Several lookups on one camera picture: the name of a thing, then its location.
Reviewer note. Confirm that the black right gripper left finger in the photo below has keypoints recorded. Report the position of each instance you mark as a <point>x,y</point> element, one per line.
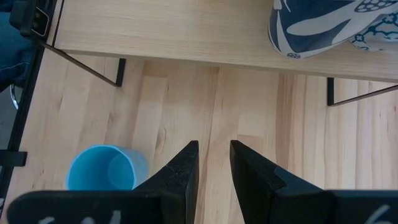
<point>168,199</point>

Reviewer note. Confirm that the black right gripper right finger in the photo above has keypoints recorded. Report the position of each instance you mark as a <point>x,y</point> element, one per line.
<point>264,196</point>

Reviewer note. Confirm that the navy white patterned mug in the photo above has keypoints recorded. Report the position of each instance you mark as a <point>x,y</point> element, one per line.
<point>311,40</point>

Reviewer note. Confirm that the white mug blue pattern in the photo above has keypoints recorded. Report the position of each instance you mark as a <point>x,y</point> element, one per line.
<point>384,34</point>

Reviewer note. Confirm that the light wood shelf riser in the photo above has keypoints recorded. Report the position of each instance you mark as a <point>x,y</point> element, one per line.
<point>171,28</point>

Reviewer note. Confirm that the chrome chair part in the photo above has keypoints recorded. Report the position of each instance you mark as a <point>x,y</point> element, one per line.
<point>14,97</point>

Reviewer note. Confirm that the black box white outline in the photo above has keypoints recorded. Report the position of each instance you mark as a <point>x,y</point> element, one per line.
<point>29,18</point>

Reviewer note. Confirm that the black table frame rail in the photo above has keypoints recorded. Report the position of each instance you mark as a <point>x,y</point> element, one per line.
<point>28,93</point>

